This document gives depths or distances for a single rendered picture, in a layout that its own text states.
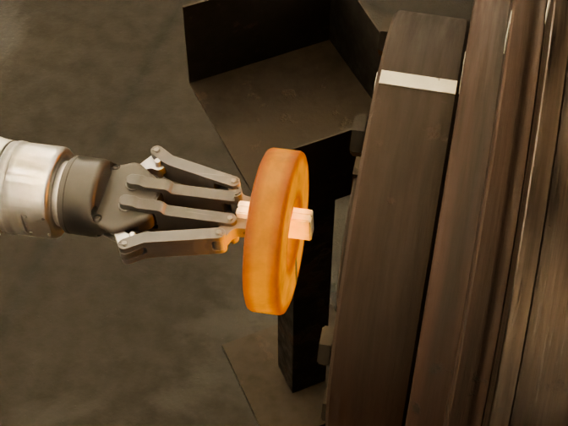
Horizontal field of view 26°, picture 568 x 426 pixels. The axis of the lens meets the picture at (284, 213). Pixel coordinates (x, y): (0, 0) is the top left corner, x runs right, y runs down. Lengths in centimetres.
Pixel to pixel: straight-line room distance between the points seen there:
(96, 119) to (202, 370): 59
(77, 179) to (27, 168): 5
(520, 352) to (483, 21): 21
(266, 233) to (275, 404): 93
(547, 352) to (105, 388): 150
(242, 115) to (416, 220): 91
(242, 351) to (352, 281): 138
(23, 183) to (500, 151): 64
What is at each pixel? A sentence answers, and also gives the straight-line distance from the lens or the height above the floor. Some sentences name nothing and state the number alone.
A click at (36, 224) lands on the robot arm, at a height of 83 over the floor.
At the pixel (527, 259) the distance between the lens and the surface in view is 57.
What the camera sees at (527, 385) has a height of 125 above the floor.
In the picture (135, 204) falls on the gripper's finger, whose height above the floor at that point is 85.
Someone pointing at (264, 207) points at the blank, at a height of 90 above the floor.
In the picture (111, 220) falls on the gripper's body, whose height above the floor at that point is 85.
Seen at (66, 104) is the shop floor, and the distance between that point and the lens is 241.
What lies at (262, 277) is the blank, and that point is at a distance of 109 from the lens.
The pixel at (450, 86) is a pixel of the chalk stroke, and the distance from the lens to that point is 70.
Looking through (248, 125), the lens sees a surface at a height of 60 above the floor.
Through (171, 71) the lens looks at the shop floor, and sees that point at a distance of 244.
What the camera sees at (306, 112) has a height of 60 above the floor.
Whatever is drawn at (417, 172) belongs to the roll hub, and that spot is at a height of 124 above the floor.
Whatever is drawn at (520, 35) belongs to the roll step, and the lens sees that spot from 64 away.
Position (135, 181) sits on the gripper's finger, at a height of 86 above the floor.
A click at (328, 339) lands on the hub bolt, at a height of 116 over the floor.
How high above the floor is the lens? 176
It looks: 53 degrees down
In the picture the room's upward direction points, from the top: straight up
